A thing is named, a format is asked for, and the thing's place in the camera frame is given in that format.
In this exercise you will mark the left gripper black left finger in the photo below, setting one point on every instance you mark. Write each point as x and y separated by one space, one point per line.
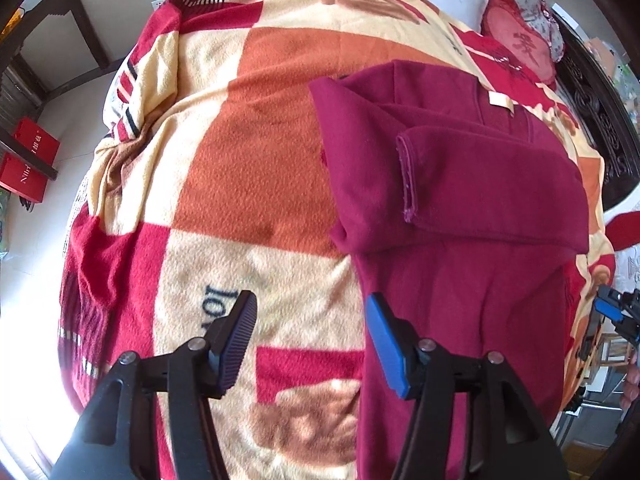
115 437

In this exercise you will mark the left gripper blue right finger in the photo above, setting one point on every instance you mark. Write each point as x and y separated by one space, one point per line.
505 435

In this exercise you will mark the maroon fleece garment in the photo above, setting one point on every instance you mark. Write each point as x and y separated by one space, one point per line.
467 216

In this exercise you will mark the white chair with red cloth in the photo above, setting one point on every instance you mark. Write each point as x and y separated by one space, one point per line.
623 231

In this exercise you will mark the dark carved wooden headboard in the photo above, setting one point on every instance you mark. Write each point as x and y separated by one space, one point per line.
601 110

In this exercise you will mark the patchwork love fleece blanket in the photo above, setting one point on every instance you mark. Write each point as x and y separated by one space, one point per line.
212 180

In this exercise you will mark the red gift box lower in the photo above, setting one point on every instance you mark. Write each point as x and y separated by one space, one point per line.
20 179

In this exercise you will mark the red gift box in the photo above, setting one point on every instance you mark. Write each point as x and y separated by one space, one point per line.
37 140
20 179

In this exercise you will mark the red heart cushion right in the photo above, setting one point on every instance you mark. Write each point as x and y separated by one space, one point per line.
502 21

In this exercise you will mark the red gift box upper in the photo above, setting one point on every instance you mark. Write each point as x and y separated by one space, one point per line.
37 140

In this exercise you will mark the dark wooden side table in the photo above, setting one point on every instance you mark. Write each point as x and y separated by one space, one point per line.
58 49

